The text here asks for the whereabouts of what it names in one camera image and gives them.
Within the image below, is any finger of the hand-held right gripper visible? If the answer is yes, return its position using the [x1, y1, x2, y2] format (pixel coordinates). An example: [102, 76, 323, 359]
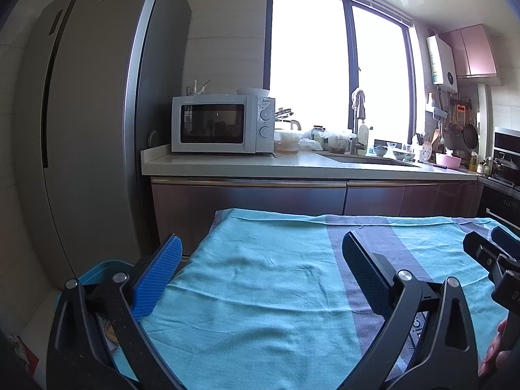
[491, 227, 520, 260]
[463, 231, 512, 271]

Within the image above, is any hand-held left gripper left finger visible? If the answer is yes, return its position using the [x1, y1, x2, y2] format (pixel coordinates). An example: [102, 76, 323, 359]
[46, 233, 185, 390]

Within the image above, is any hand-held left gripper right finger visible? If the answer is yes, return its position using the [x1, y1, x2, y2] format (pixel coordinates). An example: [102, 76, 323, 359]
[339, 231, 482, 390]

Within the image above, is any blue plastic bin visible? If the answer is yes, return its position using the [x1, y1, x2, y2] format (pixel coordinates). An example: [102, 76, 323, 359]
[54, 259, 141, 390]

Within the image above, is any person's right hand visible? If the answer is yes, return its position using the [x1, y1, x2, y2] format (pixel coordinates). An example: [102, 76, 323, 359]
[477, 317, 512, 378]

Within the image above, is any black built-in oven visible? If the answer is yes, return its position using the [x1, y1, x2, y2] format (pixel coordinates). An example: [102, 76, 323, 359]
[477, 179, 520, 232]

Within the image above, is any pink basin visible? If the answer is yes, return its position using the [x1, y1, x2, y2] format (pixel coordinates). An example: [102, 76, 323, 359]
[435, 152, 462, 169]

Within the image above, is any teal and grey tablecloth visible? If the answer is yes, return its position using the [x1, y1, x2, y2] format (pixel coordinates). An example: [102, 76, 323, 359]
[114, 208, 520, 390]

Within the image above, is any black hanging pan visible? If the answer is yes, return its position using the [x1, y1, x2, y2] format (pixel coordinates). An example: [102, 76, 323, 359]
[463, 124, 479, 150]

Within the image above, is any white utensil holder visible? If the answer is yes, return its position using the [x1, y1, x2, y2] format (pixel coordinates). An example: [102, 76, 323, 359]
[412, 140, 433, 161]

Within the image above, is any brown kitchen cabinet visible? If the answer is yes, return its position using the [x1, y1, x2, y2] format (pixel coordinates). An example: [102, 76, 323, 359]
[150, 176, 484, 253]

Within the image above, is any clear plastic food bag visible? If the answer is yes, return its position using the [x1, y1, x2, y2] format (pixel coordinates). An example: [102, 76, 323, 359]
[325, 130, 352, 154]

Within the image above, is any red printed bag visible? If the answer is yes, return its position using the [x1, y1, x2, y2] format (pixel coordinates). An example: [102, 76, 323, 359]
[8, 333, 40, 374]

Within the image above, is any silver refrigerator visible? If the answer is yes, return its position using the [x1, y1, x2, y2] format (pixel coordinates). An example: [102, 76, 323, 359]
[14, 0, 192, 289]

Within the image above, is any white microwave oven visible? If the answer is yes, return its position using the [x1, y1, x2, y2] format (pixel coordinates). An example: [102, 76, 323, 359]
[171, 94, 277, 154]

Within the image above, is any steel kitchen faucet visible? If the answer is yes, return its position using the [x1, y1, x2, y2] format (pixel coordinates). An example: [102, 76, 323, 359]
[350, 88, 368, 155]

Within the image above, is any white water heater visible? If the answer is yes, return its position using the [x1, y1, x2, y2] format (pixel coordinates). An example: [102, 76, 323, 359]
[426, 34, 459, 90]

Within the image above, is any kitchen window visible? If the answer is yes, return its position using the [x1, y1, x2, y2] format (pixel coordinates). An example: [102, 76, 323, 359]
[266, 0, 419, 151]

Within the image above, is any pink wall cabinet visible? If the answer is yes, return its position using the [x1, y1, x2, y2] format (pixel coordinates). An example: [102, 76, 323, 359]
[441, 24, 498, 79]

